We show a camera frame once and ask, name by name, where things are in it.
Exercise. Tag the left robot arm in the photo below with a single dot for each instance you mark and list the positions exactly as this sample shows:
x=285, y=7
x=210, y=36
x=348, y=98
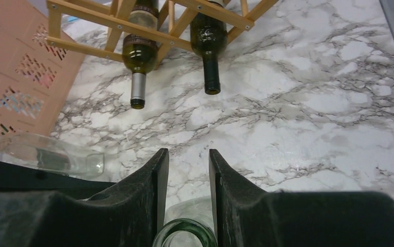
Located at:
x=14, y=178

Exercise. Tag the clear square glass bottle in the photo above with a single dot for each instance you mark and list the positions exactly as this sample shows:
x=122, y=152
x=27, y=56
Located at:
x=52, y=155

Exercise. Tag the dark green embossed wine bottle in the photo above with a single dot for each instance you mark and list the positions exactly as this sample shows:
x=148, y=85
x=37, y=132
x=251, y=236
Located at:
x=208, y=38

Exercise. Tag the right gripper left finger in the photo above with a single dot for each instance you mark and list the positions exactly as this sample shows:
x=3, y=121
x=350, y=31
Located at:
x=129, y=213

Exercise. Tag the wooden wine rack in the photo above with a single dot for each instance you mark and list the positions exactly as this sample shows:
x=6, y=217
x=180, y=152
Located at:
x=173, y=23

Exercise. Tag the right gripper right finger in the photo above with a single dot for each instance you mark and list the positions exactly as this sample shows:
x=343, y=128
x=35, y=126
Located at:
x=246, y=215

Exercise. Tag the green Primitivo wine bottle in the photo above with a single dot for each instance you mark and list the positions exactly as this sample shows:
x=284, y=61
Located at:
x=139, y=54

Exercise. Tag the pink plastic organizer rack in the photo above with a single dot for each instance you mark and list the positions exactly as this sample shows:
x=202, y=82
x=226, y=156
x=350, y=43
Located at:
x=35, y=78

